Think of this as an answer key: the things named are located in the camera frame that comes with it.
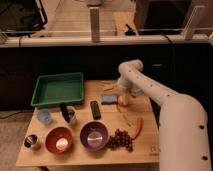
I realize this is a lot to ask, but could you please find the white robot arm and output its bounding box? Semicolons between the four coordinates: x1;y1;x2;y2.
118;60;213;171

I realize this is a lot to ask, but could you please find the black chair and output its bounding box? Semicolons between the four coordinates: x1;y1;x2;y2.
0;0;48;36

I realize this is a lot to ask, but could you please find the blue sponge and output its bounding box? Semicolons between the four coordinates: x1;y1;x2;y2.
101;94;117;104

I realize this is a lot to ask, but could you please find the orange bowl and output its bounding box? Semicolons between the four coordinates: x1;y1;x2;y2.
45;127;73;154

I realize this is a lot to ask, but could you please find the white vertical post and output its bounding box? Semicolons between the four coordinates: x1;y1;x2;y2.
89;7;100;43

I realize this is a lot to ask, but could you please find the green plastic tray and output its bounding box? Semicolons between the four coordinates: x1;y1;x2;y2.
31;72;84;108

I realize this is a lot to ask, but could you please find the yellow red apple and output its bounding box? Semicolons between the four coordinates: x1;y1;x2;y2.
117;95;128;107

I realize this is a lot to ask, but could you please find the white cup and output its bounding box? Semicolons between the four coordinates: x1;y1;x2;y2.
67;107;77;125

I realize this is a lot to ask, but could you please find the purple bowl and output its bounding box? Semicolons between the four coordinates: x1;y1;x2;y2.
80;121;109;151

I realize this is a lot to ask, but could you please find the grey blue cloth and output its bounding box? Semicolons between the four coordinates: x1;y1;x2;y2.
130;86;143;97

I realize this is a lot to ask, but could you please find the small blue cup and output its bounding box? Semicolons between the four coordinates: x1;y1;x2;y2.
37;109;52;125

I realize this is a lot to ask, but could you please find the black monitor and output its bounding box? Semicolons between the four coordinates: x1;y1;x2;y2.
134;0;191;35

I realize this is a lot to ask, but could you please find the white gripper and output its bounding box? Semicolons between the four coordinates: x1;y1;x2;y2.
117;77;133;105

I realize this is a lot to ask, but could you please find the thin metal spoon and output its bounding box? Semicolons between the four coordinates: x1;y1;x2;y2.
116;105;131;127

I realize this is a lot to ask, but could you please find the black rectangular block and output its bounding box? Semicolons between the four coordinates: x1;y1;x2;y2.
90;101;101;120

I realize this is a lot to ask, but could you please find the bunch of dark grapes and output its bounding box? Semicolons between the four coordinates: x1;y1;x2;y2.
107;129;133;152

